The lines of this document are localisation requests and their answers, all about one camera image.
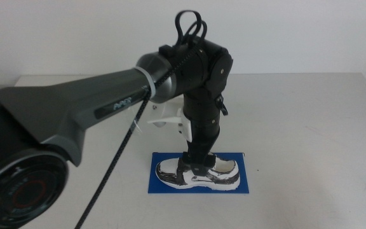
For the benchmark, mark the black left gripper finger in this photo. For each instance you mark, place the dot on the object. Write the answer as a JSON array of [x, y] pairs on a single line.
[[200, 163]]

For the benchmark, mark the white shoe with black stripes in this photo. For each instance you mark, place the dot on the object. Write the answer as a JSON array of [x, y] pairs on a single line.
[[224, 175]]

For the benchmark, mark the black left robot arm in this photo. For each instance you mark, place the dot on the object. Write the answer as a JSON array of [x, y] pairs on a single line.
[[75, 101]]

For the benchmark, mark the blue rectangular mat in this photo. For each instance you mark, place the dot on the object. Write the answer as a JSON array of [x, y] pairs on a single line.
[[167, 189]]

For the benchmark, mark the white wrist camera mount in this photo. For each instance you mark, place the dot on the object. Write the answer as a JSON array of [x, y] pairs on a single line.
[[186, 127]]

